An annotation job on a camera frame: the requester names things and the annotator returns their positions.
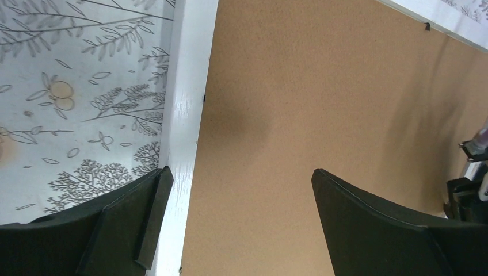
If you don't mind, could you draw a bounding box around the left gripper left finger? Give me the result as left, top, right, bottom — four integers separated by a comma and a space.
1, 167, 174, 275

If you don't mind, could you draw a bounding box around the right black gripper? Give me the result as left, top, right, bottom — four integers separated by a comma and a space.
444, 167, 487, 224

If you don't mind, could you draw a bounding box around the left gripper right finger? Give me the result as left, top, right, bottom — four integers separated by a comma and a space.
311, 169, 487, 275

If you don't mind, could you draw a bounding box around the brown backing board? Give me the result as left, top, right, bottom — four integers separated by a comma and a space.
179, 0, 488, 276

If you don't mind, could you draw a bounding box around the white picture frame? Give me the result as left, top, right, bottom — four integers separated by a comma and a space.
146, 0, 488, 276

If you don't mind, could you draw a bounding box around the floral patterned table mat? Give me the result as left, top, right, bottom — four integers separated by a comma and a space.
0, 0, 488, 225

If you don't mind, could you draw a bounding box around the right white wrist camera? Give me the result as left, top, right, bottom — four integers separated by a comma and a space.
459, 140, 487, 181

